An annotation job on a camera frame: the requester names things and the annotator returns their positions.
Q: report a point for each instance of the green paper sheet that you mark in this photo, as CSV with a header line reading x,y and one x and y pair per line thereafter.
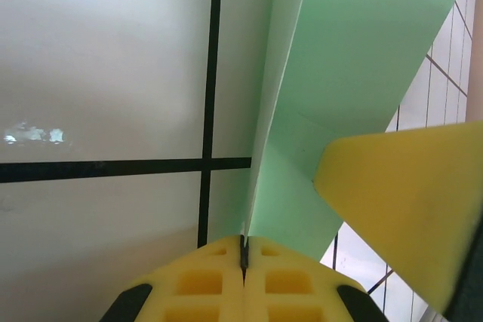
x,y
358,54

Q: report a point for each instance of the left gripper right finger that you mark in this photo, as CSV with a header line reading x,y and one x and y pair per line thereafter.
x,y
290,288

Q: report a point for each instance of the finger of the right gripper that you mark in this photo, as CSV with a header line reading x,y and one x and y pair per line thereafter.
x,y
407,194

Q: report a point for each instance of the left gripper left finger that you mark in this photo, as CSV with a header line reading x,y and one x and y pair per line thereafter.
x,y
196,284

